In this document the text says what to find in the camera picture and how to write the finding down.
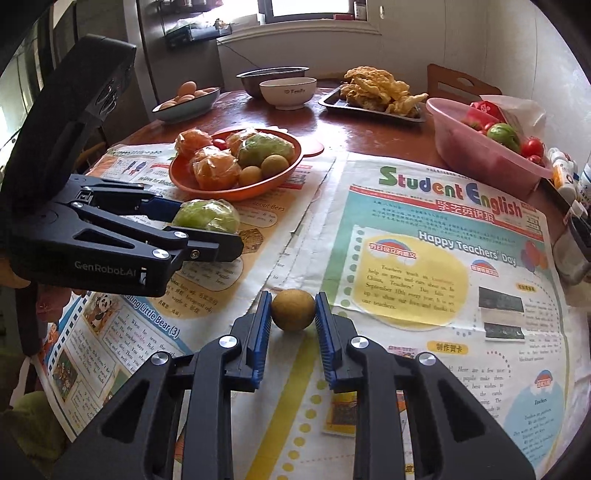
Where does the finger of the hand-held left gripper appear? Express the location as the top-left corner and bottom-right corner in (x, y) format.
(74, 215), (245, 273)
(69, 174), (186, 221)

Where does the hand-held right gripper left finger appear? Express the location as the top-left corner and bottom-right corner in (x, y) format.
(53, 290), (273, 480)

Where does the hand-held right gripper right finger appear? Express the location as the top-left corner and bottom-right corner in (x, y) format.
(315, 291), (536, 480)

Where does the small green apple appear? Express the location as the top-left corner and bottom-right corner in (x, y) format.
(173, 198), (241, 234)

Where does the brown longan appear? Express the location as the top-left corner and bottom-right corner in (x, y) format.
(271, 288), (317, 332)
(238, 166), (264, 188)
(261, 154), (291, 178)

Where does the orange bear-ear bowl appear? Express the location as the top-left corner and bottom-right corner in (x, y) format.
(168, 127), (325, 203)

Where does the plastic-wrapped orange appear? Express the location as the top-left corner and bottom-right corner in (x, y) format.
(225, 129), (259, 155)
(174, 129), (214, 158)
(191, 148), (242, 191)

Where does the large green apple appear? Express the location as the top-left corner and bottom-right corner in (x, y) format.
(238, 132), (295, 169)

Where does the person's left hand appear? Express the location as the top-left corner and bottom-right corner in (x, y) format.
(0, 258), (33, 291)

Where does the colourful printed newspaper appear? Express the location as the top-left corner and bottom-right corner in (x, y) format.
(34, 141), (338, 441)
(166, 151), (578, 480)

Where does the enamel egg bowl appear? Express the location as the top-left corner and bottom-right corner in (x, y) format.
(152, 87), (221, 123)

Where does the pile of brown eggs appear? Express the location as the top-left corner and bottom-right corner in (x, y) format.
(159, 80), (218, 109)

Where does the stainless steel bowl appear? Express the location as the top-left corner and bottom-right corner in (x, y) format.
(236, 66), (310, 99)

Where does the white ceramic bowl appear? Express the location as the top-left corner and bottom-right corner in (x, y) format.
(259, 76), (318, 110)

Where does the dark baking tray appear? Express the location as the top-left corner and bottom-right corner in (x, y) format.
(318, 84), (428, 123)

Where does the heap of fried food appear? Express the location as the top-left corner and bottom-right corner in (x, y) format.
(339, 66), (429, 116)

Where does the pink plastic basin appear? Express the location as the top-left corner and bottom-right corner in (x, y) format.
(426, 97), (554, 195)

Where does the window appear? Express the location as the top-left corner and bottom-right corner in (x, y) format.
(257, 0), (370, 25)

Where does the green round fruit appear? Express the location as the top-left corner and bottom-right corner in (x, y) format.
(487, 122), (522, 154)

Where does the red packet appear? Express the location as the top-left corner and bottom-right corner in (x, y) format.
(464, 99), (509, 132)

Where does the wooden chair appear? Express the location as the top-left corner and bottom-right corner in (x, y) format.
(427, 64), (503, 104)

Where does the white medicine bottle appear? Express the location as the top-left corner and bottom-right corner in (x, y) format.
(577, 161), (591, 204)
(549, 148), (580, 204)

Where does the white plastic bag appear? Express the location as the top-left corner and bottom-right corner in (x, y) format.
(480, 95), (548, 139)

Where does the black wall shelf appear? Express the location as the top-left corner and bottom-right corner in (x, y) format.
(164, 21), (232, 49)

